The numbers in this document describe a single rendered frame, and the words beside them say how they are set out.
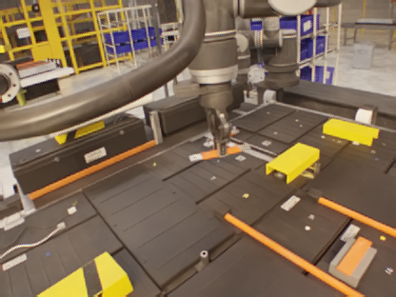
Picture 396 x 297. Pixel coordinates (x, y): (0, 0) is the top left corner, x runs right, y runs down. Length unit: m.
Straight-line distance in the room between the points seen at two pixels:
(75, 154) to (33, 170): 0.13
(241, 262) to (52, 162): 0.59
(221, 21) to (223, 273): 0.45
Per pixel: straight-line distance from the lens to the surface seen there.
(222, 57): 0.54
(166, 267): 0.51
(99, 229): 0.65
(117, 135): 0.89
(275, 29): 1.68
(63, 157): 0.85
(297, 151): 0.80
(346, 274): 0.48
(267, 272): 0.49
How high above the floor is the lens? 1.41
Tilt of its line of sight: 27 degrees down
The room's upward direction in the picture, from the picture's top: 7 degrees counter-clockwise
